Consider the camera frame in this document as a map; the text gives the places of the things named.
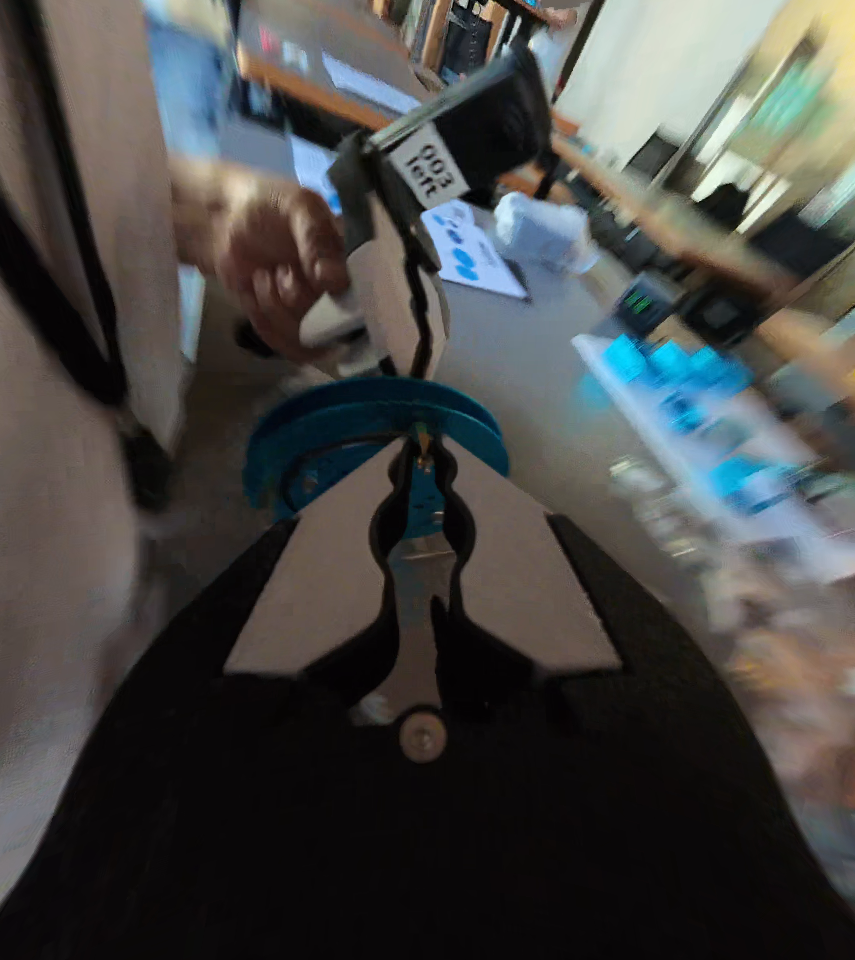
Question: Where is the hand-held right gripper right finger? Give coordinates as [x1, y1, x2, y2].
[429, 438, 624, 723]

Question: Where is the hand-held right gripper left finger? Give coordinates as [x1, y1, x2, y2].
[223, 438, 417, 710]

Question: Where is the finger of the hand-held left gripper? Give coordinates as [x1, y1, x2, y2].
[351, 213, 423, 378]
[411, 268, 451, 381]

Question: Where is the blue round metal turntable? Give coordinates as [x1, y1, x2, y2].
[242, 377, 511, 541]

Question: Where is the person's left hand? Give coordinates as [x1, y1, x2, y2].
[210, 183, 354, 361]

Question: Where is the white instruction sheet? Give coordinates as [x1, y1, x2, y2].
[420, 198, 532, 301]

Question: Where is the white crumpled plastic bag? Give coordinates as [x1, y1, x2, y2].
[493, 191, 600, 275]

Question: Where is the pile of small screw bags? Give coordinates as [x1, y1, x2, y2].
[607, 453, 855, 751]

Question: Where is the black device green display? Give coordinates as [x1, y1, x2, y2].
[611, 271, 680, 335]

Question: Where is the white tray with blue parts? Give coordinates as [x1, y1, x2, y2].
[573, 330, 855, 586]

